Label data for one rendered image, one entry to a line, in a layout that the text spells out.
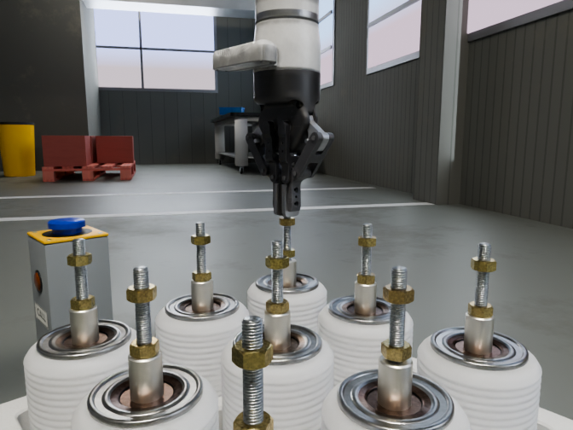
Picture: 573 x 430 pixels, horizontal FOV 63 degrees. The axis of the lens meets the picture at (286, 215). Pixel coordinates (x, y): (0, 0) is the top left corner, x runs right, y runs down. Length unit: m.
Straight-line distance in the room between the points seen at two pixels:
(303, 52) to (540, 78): 2.35
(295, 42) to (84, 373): 0.36
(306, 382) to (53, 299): 0.32
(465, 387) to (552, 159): 2.34
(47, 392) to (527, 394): 0.37
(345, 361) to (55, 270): 0.33
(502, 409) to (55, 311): 0.45
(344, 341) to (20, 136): 5.82
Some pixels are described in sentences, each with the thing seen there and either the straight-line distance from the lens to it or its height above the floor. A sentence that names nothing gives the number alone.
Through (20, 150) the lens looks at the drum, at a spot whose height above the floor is 0.30.
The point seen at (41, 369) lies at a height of 0.25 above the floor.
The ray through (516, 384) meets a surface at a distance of 0.40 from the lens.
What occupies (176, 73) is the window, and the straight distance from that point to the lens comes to 8.41.
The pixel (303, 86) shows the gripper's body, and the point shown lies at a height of 0.48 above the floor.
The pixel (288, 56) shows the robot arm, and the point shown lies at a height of 0.51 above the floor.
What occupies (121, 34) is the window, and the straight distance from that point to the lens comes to 8.53.
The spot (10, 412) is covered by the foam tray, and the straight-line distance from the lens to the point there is 0.52.
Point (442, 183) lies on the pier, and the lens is 3.20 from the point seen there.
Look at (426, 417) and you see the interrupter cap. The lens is 0.32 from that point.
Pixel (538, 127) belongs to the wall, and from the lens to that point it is 2.77.
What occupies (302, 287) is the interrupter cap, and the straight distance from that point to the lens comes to 0.55.
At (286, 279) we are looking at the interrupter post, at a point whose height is 0.26.
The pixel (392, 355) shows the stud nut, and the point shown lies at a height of 0.29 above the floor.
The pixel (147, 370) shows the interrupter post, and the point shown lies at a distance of 0.33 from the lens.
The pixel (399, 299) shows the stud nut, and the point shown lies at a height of 0.32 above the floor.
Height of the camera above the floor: 0.42
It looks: 9 degrees down
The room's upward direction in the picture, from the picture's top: straight up
